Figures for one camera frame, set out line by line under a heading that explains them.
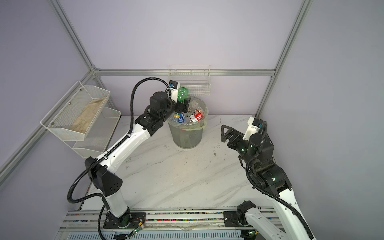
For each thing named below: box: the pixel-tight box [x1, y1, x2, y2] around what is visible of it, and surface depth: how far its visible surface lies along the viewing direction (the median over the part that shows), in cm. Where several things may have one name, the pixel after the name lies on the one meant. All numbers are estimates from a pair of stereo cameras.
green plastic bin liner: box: [167, 97, 209, 131], surface depth 82 cm
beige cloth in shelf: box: [70, 97, 107, 134], surface depth 81 cm
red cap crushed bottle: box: [190, 107, 205, 123], surface depth 82 cm
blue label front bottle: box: [173, 112, 186, 123], surface depth 84 cm
